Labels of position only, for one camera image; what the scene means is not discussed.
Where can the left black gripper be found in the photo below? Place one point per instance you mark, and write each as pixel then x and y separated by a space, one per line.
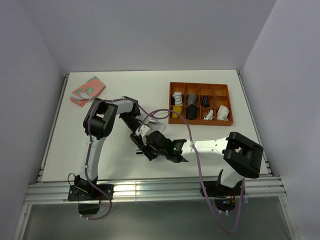
pixel 136 140

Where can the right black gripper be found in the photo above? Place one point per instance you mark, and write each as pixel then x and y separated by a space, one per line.
pixel 150 156

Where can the white sock with black stripes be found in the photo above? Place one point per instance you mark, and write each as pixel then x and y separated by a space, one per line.
pixel 159 126

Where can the black striped sock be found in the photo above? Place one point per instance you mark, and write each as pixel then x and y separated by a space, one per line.
pixel 205 101

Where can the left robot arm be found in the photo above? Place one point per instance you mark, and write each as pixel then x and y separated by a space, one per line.
pixel 98 125

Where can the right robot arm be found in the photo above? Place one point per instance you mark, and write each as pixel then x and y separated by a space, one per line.
pixel 243 157

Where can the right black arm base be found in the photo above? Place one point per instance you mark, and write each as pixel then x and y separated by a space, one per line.
pixel 224 197

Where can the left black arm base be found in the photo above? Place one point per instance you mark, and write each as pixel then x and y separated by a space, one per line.
pixel 89 196

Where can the rolled yellow socks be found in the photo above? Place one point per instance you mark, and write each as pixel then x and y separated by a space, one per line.
pixel 177 111

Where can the rolled black socks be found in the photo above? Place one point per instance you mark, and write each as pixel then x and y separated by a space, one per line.
pixel 191 112

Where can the rolled white striped socks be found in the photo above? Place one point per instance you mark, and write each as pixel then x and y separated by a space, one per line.
pixel 177 99

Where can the rolled grey socks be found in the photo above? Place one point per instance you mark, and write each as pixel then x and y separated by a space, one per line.
pixel 192 99

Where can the small white rolled socks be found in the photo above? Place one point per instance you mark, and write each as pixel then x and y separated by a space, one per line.
pixel 209 115

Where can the pink green patterned socks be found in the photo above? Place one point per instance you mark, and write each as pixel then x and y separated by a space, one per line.
pixel 88 91

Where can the large white rolled socks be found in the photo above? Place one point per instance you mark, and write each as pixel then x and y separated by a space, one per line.
pixel 222 113

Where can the orange compartment tray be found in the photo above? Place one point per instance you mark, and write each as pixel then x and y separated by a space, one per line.
pixel 218 94

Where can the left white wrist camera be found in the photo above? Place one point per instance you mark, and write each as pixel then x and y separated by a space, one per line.
pixel 152 120

